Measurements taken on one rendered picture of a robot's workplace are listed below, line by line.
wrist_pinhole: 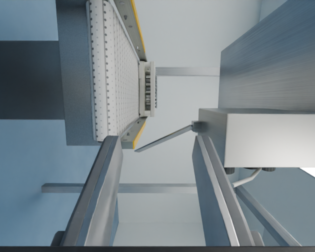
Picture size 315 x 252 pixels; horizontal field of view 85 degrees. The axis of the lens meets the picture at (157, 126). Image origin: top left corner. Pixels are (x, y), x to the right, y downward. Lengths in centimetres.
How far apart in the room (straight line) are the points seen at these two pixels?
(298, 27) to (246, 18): 361
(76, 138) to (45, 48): 26
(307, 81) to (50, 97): 61
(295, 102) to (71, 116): 51
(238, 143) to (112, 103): 25
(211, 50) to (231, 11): 75
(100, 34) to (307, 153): 44
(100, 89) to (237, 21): 385
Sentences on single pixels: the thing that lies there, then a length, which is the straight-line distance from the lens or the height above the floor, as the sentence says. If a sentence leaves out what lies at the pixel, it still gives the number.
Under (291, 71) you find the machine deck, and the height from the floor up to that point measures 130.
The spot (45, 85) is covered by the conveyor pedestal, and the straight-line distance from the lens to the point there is 54.
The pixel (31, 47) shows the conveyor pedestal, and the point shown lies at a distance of 57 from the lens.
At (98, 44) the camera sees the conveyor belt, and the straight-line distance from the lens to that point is 36.
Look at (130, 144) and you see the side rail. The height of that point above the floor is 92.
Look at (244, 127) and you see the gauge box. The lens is 35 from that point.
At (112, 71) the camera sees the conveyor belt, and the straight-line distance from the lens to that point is 36.
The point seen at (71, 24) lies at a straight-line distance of 41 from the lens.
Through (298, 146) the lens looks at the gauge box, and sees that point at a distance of 42.
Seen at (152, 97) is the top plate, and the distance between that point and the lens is 77.
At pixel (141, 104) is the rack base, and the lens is 78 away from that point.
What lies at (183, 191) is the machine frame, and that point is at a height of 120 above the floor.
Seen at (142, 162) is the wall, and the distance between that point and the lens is 406.
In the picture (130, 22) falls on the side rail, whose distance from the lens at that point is 46.
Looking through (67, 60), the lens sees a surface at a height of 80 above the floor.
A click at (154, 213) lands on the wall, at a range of 483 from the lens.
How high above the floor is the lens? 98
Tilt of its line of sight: level
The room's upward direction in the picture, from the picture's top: 90 degrees clockwise
